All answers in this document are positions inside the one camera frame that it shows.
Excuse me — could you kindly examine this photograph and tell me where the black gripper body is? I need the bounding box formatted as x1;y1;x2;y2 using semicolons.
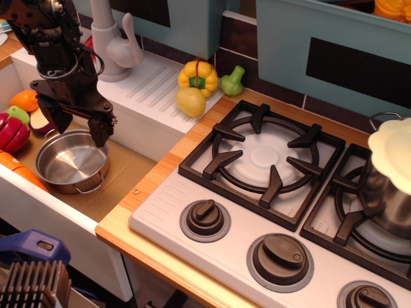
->
30;44;116;121

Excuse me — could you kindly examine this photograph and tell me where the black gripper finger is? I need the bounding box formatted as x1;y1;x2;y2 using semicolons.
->
39;101;73;133
87;118;114;148

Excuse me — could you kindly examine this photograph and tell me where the small steel pot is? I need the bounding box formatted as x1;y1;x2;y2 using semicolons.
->
35;129;110;194

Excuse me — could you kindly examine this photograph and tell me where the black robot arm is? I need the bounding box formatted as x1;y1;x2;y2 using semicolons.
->
1;1;117;148

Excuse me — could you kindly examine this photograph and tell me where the left stove knob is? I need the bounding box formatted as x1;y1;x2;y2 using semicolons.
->
180;199;231;243

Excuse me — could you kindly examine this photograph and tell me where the stove knob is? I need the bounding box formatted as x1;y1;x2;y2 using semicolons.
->
246;233;314;293
337;280;398;308
180;199;231;243

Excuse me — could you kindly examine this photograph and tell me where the white toy stove top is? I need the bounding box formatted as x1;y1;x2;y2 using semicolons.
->
128;134;411;308

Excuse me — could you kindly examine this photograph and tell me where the middle stove knob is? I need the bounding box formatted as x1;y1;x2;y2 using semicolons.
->
246;233;314;293

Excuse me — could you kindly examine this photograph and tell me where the large steel pot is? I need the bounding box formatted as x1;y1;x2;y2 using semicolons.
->
358;112;410;239

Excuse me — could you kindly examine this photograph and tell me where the right stove knob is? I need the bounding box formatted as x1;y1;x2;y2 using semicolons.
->
337;280;398;308

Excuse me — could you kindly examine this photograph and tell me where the red toy pepper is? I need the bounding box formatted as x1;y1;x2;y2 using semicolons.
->
84;36;96;61

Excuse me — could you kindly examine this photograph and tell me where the orange toy fruit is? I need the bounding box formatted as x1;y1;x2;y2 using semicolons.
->
9;90;39;112

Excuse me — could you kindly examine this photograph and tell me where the green toy apple slice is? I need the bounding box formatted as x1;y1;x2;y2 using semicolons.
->
6;106;30;125

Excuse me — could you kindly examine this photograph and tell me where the red toy sliced apple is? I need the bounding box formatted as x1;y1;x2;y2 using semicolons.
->
1;112;30;154

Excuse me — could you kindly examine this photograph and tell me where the grey toy faucet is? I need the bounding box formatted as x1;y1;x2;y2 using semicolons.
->
90;0;144;82

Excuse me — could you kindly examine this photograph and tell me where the orange toy carrot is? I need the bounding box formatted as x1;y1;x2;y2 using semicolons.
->
1;150;49;193

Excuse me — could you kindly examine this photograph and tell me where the yellow toy potato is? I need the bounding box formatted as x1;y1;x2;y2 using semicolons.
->
175;87;206;117

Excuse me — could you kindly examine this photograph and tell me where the yellow toy bell pepper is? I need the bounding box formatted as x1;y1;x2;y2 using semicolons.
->
178;60;219;98

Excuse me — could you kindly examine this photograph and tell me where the blue plastic clamp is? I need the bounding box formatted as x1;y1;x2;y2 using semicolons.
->
1;229;71;266

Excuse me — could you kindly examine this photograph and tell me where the left teal cabinet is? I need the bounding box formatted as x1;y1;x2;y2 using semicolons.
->
72;0;241;61

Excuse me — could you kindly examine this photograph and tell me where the teal cabinet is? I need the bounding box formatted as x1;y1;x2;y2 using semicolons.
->
72;0;241;61
256;1;410;117

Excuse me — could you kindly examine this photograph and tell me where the green toy broccoli stalk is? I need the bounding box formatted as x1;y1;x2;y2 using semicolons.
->
220;65;245;96

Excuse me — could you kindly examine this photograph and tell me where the grey ribbed heat sink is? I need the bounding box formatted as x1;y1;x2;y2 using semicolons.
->
1;261;71;307

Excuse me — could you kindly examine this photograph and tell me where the left black burner grate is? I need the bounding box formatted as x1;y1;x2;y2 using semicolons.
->
178;101;345;231

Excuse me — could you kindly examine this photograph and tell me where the black burner grate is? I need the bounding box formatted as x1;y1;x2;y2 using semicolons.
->
300;144;410;289
178;101;345;231

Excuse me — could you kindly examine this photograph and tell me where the right black burner grate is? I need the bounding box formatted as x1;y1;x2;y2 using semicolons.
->
300;144;410;289

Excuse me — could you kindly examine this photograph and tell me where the right teal cabinet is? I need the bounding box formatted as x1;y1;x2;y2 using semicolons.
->
256;1;410;117

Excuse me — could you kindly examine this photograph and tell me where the cream scalloped plate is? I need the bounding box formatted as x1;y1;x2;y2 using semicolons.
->
368;117;410;195

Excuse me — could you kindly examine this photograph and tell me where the orange toy food in cabinet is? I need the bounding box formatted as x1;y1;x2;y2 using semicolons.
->
373;0;410;24

